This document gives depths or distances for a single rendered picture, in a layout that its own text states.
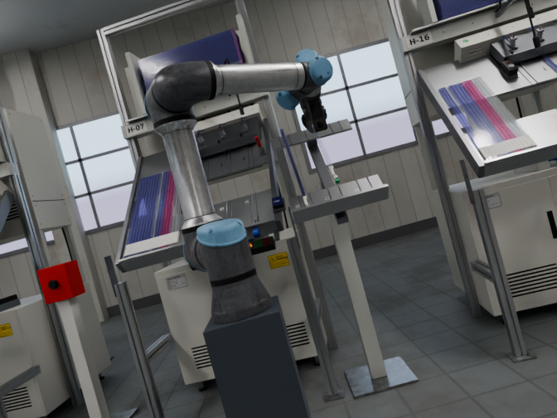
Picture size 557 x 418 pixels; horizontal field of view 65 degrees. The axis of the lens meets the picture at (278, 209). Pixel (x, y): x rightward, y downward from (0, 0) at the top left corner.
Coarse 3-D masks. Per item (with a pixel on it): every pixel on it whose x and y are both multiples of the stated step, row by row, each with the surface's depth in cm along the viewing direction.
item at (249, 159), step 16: (256, 144) 207; (144, 160) 225; (160, 160) 221; (208, 160) 209; (224, 160) 206; (240, 160) 202; (256, 160) 199; (144, 176) 216; (208, 176) 201; (224, 176) 199
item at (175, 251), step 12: (252, 228) 169; (264, 228) 170; (276, 228) 170; (156, 252) 174; (168, 252) 175; (180, 252) 175; (120, 264) 177; (132, 264) 178; (144, 264) 178; (156, 264) 179
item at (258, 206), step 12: (264, 192) 182; (216, 204) 186; (228, 204) 184; (240, 204) 182; (252, 204) 180; (264, 204) 177; (228, 216) 179; (240, 216) 177; (252, 216) 174; (264, 216) 173; (180, 228) 182; (180, 240) 177
